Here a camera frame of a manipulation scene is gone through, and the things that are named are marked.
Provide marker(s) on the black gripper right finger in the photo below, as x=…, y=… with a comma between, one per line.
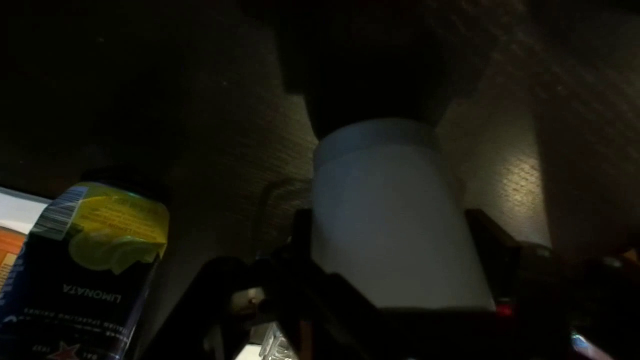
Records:
x=533, y=286

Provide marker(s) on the yellow black drink can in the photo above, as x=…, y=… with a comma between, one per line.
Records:
x=86, y=281

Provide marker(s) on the grey panda print cup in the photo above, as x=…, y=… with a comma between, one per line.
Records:
x=393, y=220

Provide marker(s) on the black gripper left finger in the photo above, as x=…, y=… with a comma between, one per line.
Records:
x=201, y=306

